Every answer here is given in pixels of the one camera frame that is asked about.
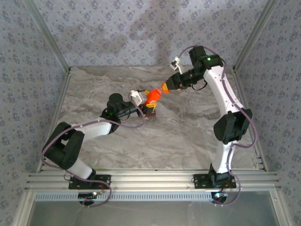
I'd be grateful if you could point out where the orange pill bottle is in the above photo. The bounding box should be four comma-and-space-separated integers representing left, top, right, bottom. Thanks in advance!
143, 88, 163, 105

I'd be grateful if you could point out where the floral patterned backdrop cloth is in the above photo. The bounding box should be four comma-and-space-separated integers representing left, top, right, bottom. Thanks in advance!
0, 0, 301, 226

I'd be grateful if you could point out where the small controller board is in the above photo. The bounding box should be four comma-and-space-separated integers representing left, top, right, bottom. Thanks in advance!
211, 191, 229, 200
78, 191, 98, 199

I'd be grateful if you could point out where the grey metal sheet panel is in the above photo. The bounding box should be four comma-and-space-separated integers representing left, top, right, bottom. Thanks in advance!
25, 200, 282, 226

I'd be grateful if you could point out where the aluminium side rail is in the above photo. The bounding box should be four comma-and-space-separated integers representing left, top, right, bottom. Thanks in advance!
35, 67, 72, 174
232, 67, 269, 172

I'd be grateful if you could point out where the aluminium corner post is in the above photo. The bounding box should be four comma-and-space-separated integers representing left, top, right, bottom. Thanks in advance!
22, 0, 72, 73
232, 0, 281, 73

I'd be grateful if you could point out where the aluminium mounting rail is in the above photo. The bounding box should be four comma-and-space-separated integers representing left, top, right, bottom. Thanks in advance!
24, 168, 282, 190

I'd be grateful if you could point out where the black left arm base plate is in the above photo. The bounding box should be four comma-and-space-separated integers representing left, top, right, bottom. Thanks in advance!
68, 173, 112, 190

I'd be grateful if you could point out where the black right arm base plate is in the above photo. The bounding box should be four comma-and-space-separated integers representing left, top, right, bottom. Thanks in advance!
192, 173, 237, 190

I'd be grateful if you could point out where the slotted grey cable duct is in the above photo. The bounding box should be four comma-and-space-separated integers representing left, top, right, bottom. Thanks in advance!
34, 191, 214, 202

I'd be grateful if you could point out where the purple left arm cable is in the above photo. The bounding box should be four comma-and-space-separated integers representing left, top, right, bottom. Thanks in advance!
40, 90, 146, 208

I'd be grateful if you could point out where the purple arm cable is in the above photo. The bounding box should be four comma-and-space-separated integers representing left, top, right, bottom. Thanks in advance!
40, 90, 146, 208
177, 45, 259, 207

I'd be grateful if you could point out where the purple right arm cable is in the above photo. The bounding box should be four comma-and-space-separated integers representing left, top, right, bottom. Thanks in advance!
177, 45, 259, 207

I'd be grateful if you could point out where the aluminium bottom frame bar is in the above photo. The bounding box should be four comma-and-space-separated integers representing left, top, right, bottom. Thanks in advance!
270, 188, 294, 226
10, 190, 36, 226

